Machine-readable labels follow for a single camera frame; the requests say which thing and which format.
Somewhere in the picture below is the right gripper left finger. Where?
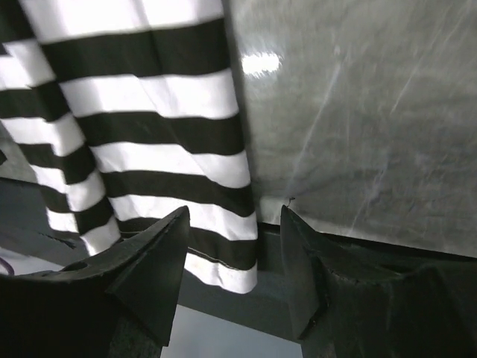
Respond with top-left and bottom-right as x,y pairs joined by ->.
1,207 -> 190,357

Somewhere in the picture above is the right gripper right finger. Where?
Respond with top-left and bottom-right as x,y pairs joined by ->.
280,207 -> 476,357

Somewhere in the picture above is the black white striped tank top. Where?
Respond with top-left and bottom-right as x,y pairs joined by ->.
1,1 -> 258,294

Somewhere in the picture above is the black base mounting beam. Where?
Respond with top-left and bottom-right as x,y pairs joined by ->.
1,178 -> 476,341

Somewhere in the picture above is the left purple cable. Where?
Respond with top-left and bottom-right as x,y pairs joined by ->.
0,255 -> 16,277

